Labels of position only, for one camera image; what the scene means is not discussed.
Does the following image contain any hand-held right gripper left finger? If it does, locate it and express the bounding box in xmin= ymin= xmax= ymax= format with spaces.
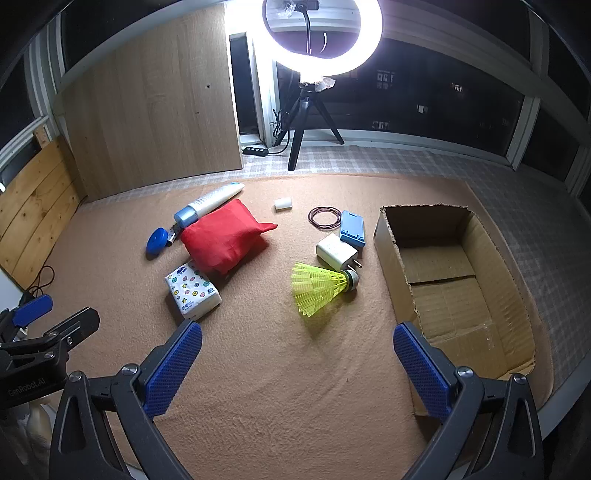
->
xmin=48 ymin=319 xmax=204 ymax=480

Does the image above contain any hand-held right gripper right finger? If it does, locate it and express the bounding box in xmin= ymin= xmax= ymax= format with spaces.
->
xmin=392 ymin=322 xmax=546 ymax=480

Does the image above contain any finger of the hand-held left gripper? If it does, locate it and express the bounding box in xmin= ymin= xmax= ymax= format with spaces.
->
xmin=0 ymin=294 xmax=54 ymax=343
xmin=0 ymin=307 xmax=101 ymax=371

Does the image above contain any patterned tissue pack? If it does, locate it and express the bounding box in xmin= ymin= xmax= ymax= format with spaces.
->
xmin=165 ymin=262 xmax=222 ymax=321

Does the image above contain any cardboard box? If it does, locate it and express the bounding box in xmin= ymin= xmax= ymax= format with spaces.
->
xmin=373 ymin=204 xmax=536 ymax=418

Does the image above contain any yellow shuttlecock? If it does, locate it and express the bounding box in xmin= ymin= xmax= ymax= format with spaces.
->
xmin=291 ymin=262 xmax=360 ymax=318

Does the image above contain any red fabric pouch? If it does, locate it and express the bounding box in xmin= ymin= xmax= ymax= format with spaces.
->
xmin=179 ymin=198 xmax=279 ymax=277

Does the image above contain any white charger adapter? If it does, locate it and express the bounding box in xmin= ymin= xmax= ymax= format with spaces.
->
xmin=316 ymin=233 xmax=363 ymax=273

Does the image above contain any white lotion tube blue cap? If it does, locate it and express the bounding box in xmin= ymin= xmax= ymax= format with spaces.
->
xmin=174 ymin=182 xmax=245 ymax=228

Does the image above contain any pine wood board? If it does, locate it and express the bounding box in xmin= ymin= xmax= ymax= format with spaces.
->
xmin=0 ymin=136 xmax=83 ymax=287

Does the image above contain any blue round lid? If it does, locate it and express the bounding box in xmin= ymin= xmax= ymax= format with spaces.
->
xmin=146 ymin=227 xmax=170 ymax=259

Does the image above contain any blue phone stand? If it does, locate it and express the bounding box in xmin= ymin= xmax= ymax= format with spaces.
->
xmin=339 ymin=210 xmax=367 ymax=246

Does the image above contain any checked bed sheet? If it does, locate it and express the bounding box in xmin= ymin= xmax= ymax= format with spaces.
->
xmin=92 ymin=145 xmax=591 ymax=416

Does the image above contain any light wooden panel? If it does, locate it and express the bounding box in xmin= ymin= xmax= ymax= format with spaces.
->
xmin=58 ymin=4 xmax=244 ymax=201

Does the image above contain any black floor cable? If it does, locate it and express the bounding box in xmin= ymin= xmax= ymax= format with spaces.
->
xmin=23 ymin=265 xmax=56 ymax=296

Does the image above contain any dark hair tie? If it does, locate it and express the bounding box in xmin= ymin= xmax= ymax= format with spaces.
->
xmin=308 ymin=206 xmax=342 ymax=230

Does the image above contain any white window frame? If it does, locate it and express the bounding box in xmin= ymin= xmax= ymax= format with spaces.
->
xmin=0 ymin=0 xmax=591 ymax=185

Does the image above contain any black power cable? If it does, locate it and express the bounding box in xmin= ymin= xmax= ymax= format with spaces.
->
xmin=267 ymin=108 xmax=289 ymax=154

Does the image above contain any ring light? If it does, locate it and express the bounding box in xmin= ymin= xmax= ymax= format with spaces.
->
xmin=253 ymin=0 xmax=384 ymax=79

